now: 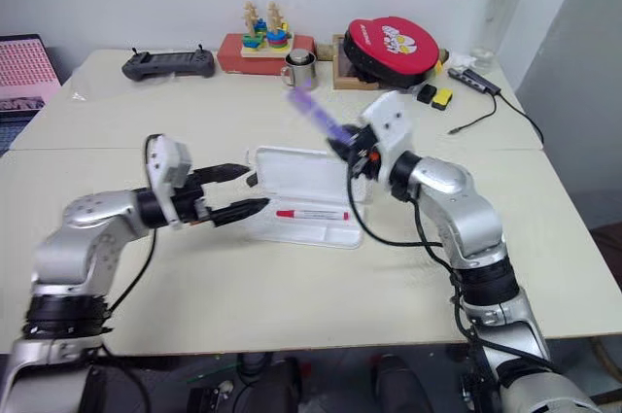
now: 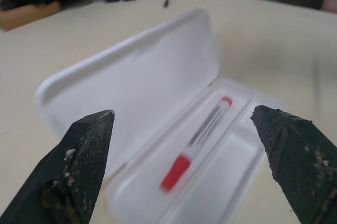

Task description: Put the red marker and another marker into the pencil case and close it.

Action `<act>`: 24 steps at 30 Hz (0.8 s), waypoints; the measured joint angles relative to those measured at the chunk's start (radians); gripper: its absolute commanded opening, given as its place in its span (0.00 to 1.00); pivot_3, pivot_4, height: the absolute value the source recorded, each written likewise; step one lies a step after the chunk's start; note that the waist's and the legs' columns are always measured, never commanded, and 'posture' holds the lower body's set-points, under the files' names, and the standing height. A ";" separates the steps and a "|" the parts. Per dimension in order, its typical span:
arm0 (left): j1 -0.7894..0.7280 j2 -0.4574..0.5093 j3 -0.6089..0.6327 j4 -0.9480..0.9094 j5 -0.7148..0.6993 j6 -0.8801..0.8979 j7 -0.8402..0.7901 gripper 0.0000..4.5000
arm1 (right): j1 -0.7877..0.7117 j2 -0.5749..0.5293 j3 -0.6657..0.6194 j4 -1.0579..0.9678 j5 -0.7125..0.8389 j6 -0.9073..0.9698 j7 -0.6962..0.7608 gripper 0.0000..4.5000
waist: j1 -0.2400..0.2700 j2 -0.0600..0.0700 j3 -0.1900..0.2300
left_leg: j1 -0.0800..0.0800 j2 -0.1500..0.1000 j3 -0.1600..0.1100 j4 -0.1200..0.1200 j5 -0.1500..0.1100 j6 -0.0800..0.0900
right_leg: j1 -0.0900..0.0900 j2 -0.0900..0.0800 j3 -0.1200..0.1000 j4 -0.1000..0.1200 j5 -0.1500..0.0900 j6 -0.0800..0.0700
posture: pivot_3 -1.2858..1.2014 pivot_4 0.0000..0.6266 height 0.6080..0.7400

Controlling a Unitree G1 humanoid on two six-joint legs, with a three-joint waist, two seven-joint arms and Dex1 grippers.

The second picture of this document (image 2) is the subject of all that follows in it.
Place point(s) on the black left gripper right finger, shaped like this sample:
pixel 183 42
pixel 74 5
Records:
pixel 297 160

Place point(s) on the white plastic pencil case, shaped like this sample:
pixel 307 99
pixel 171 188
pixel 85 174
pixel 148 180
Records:
pixel 147 97

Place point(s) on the red capped white marker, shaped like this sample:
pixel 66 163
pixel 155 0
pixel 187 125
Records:
pixel 196 143

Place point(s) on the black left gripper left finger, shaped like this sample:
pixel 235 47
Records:
pixel 79 160

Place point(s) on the wooden board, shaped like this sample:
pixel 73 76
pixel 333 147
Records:
pixel 26 15

